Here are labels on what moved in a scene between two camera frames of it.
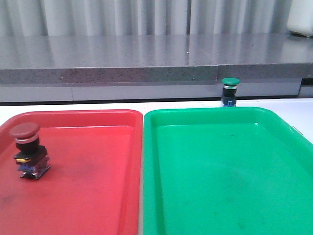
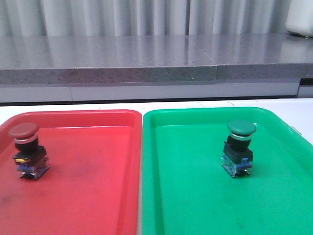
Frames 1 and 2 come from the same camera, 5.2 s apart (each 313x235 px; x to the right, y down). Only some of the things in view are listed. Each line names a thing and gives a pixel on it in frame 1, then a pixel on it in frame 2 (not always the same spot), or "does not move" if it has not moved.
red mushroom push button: [32, 159] does not move
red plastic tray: [94, 185] does not move
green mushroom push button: [229, 97] → [237, 154]
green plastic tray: [225, 171] does not move
